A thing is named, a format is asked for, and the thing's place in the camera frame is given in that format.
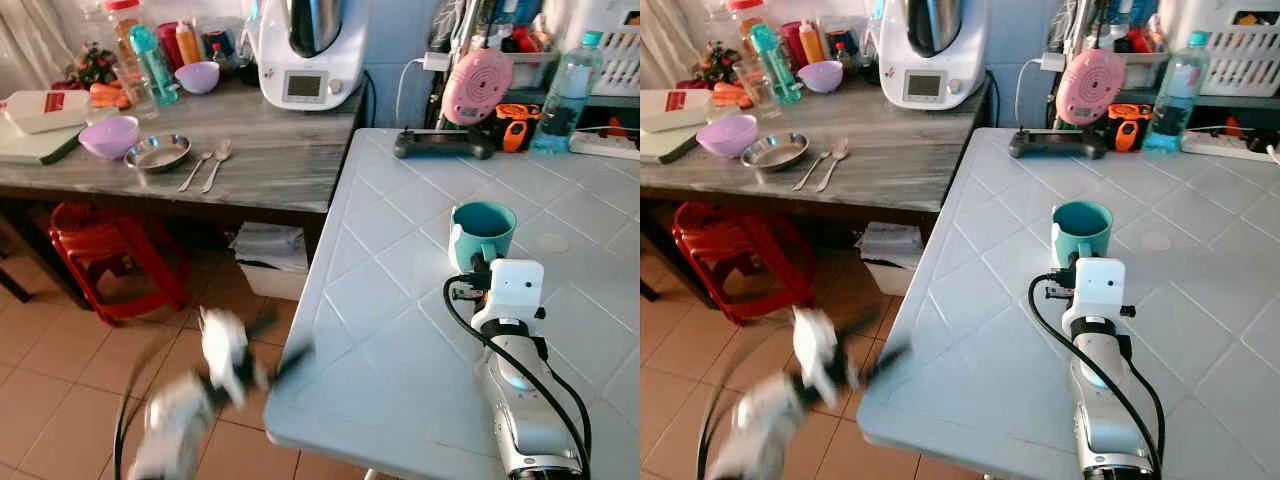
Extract teal ceramic mug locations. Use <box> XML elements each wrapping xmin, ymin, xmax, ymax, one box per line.
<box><xmin>449</xmin><ymin>201</ymin><xmax>518</xmax><ymax>273</ymax></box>
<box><xmin>1051</xmin><ymin>200</ymin><xmax>1114</xmax><ymax>269</ymax></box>

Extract white box with papers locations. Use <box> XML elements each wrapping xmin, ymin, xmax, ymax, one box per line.
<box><xmin>230</xmin><ymin>222</ymin><xmax>311</xmax><ymax>301</ymax></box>
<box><xmin>858</xmin><ymin>222</ymin><xmax>926</xmax><ymax>297</ymax></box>

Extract black handheld controller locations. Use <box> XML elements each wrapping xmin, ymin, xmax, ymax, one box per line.
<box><xmin>393</xmin><ymin>128</ymin><xmax>498</xmax><ymax>161</ymax></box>
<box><xmin>1008</xmin><ymin>128</ymin><xmax>1109</xmax><ymax>160</ymax></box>

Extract red plastic stool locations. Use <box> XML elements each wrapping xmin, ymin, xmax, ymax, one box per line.
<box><xmin>48</xmin><ymin>202</ymin><xmax>191</xmax><ymax>327</ymax></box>
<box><xmin>672</xmin><ymin>202</ymin><xmax>814</xmax><ymax>327</ymax></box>

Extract orange and black tool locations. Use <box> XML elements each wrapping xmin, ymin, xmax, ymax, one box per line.
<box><xmin>495</xmin><ymin>102</ymin><xmax>543</xmax><ymax>153</ymax></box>
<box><xmin>1105</xmin><ymin>103</ymin><xmax>1153</xmax><ymax>153</ymax></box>

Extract small metal spoon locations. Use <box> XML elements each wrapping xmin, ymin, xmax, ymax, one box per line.
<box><xmin>793</xmin><ymin>150</ymin><xmax>832</xmax><ymax>192</ymax></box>
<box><xmin>178</xmin><ymin>151</ymin><xmax>214</xmax><ymax>193</ymax></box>

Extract large metal spoon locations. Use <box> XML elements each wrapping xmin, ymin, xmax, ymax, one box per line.
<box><xmin>814</xmin><ymin>138</ymin><xmax>852</xmax><ymax>193</ymax></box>
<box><xmin>201</xmin><ymin>139</ymin><xmax>233</xmax><ymax>194</ymax></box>

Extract white power strip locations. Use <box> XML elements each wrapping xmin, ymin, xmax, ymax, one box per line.
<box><xmin>1182</xmin><ymin>132</ymin><xmax>1280</xmax><ymax>164</ymax></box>
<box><xmin>568</xmin><ymin>132</ymin><xmax>641</xmax><ymax>161</ymax></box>

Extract stainless steel dish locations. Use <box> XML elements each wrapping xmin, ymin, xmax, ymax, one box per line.
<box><xmin>124</xmin><ymin>134</ymin><xmax>192</xmax><ymax>174</ymax></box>
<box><xmin>741</xmin><ymin>132</ymin><xmax>810</xmax><ymax>171</ymax></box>

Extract pink round device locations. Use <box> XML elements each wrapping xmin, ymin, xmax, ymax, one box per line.
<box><xmin>1056</xmin><ymin>47</ymin><xmax>1127</xmax><ymax>127</ymax></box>
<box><xmin>441</xmin><ymin>47</ymin><xmax>515</xmax><ymax>127</ymax></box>

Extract clear water bottle teal cap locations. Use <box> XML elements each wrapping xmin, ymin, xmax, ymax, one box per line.
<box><xmin>530</xmin><ymin>30</ymin><xmax>606</xmax><ymax>156</ymax></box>
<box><xmin>1142</xmin><ymin>30</ymin><xmax>1213</xmax><ymax>156</ymax></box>

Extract large purple plastic bowl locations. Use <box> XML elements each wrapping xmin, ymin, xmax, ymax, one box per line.
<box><xmin>78</xmin><ymin>115</ymin><xmax>141</xmax><ymax>161</ymax></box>
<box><xmin>696</xmin><ymin>114</ymin><xmax>760</xmax><ymax>159</ymax></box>

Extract white cutting board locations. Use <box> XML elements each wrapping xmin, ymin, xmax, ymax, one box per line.
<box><xmin>0</xmin><ymin>120</ymin><xmax>91</xmax><ymax>166</ymax></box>
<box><xmin>640</xmin><ymin>125</ymin><xmax>706</xmax><ymax>164</ymax></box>

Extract white kitchen food processor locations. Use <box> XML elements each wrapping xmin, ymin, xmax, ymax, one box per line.
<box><xmin>245</xmin><ymin>0</ymin><xmax>371</xmax><ymax>111</ymax></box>
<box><xmin>868</xmin><ymin>0</ymin><xmax>991</xmax><ymax>109</ymax></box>

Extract small purple plastic bowl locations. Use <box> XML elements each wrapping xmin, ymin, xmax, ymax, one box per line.
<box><xmin>175</xmin><ymin>61</ymin><xmax>221</xmax><ymax>95</ymax></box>
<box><xmin>798</xmin><ymin>60</ymin><xmax>844</xmax><ymax>94</ymax></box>

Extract orange carrots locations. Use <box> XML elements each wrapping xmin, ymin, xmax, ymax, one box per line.
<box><xmin>712</xmin><ymin>81</ymin><xmax>756</xmax><ymax>109</ymax></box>
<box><xmin>88</xmin><ymin>82</ymin><xmax>133</xmax><ymax>110</ymax></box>

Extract white plastic laundry basket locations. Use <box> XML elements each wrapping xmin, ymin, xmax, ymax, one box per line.
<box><xmin>1160</xmin><ymin>0</ymin><xmax>1280</xmax><ymax>98</ymax></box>
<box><xmin>545</xmin><ymin>0</ymin><xmax>641</xmax><ymax>98</ymax></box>

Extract teal plastic drink bottle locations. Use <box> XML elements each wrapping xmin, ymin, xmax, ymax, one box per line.
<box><xmin>750</xmin><ymin>23</ymin><xmax>803</xmax><ymax>106</ymax></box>
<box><xmin>129</xmin><ymin>24</ymin><xmax>181</xmax><ymax>106</ymax></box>

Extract orange sauce bottle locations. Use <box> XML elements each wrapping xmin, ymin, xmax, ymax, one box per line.
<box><xmin>799</xmin><ymin>20</ymin><xmax>827</xmax><ymax>64</ymax></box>
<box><xmin>176</xmin><ymin>20</ymin><xmax>203</xmax><ymax>66</ymax></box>

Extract small decorative plant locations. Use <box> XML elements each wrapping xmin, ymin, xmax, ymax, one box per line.
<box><xmin>70</xmin><ymin>42</ymin><xmax>121</xmax><ymax>89</ymax></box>
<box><xmin>695</xmin><ymin>40</ymin><xmax>743</xmax><ymax>86</ymax></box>

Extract clear jar with red lid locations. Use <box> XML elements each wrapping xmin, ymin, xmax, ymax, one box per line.
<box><xmin>727</xmin><ymin>0</ymin><xmax>781</xmax><ymax>116</ymax></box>
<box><xmin>104</xmin><ymin>0</ymin><xmax>159</xmax><ymax>119</ymax></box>

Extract pale curtain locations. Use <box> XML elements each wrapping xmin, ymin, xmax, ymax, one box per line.
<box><xmin>640</xmin><ymin>0</ymin><xmax>701</xmax><ymax>91</ymax></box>
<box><xmin>0</xmin><ymin>0</ymin><xmax>71</xmax><ymax>96</ymax></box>

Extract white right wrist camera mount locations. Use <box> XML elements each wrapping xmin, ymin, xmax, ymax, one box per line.
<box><xmin>1071</xmin><ymin>258</ymin><xmax>1128</xmax><ymax>321</ymax></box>
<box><xmin>486</xmin><ymin>260</ymin><xmax>546</xmax><ymax>327</ymax></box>

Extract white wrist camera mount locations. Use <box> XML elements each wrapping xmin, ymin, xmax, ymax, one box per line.
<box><xmin>198</xmin><ymin>308</ymin><xmax>251</xmax><ymax>399</ymax></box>
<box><xmin>793</xmin><ymin>308</ymin><xmax>847</xmax><ymax>399</ymax></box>
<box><xmin>486</xmin><ymin>260</ymin><xmax>546</xmax><ymax>327</ymax></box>
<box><xmin>1071</xmin><ymin>258</ymin><xmax>1128</xmax><ymax>321</ymax></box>

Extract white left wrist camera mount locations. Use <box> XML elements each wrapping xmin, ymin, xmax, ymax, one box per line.
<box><xmin>198</xmin><ymin>308</ymin><xmax>251</xmax><ymax>399</ymax></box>
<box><xmin>793</xmin><ymin>308</ymin><xmax>847</xmax><ymax>399</ymax></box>

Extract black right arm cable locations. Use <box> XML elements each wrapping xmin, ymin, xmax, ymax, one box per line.
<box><xmin>443</xmin><ymin>275</ymin><xmax>593</xmax><ymax>480</ymax></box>
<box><xmin>1028</xmin><ymin>274</ymin><xmax>1167</xmax><ymax>480</ymax></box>

